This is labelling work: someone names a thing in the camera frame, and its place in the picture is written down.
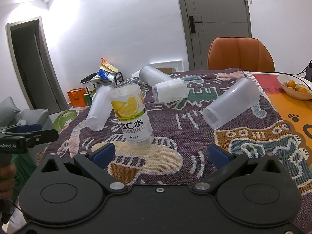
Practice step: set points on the white bowl of oranges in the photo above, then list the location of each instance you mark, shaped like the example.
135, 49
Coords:
295, 86

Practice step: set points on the purple patterned woven blanket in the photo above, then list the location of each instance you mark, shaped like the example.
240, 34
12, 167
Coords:
178, 153

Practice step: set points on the orange cartoon table mat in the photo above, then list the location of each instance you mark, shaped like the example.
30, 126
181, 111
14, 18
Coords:
295, 112

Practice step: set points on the person's left hand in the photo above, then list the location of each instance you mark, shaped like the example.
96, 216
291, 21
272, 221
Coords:
7, 182

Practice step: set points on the translucent plastic cup right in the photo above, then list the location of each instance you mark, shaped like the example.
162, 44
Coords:
237, 99

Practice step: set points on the green leaf floor mat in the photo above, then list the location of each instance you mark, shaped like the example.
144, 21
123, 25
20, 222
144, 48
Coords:
62, 119

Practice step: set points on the black charger with cables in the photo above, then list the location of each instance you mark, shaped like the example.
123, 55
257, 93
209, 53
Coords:
307, 72

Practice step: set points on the clear cup with white sleeve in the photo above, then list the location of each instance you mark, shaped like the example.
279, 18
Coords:
170, 91

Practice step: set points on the grey door with handle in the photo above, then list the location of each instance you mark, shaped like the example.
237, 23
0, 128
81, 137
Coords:
205, 20

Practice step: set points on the orange chair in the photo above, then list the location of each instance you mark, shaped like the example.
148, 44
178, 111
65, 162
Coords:
239, 52

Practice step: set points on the lemon vitamin C bottle cup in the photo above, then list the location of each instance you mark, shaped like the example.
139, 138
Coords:
129, 108

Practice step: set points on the translucent plastic cup left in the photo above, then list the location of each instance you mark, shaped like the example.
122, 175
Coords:
100, 109

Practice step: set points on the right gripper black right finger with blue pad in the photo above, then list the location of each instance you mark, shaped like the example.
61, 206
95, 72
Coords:
228, 167

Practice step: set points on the grey sofa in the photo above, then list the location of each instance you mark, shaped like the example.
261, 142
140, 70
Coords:
11, 115

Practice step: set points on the dark open doorway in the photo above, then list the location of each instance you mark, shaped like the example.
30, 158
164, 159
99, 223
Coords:
33, 66

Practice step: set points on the black rack with clutter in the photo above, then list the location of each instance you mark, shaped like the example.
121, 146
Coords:
106, 75

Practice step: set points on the translucent plastic cup back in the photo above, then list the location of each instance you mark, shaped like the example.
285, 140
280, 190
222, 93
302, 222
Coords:
151, 75

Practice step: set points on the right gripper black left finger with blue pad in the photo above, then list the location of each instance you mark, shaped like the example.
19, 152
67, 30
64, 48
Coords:
93, 165

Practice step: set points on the orange shopping bag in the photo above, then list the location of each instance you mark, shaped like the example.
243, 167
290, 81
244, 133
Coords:
76, 97

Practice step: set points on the translucent plastic cup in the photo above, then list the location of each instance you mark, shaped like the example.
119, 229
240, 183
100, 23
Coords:
100, 109
151, 75
237, 99

